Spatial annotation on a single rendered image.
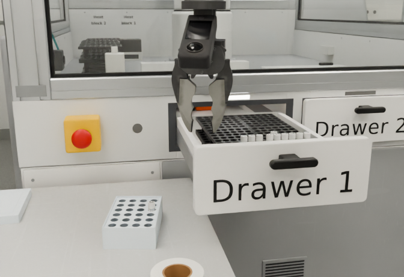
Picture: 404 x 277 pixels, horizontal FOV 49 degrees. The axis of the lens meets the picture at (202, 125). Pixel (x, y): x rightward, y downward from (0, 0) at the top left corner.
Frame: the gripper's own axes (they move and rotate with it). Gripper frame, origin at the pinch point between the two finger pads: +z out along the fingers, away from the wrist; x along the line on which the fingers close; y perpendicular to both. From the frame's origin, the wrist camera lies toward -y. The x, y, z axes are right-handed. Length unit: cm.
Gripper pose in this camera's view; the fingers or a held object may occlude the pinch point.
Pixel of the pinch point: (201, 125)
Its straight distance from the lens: 74.1
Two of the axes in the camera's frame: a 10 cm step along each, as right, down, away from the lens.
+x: -10.0, -0.2, 0.7
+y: 0.7, -2.5, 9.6
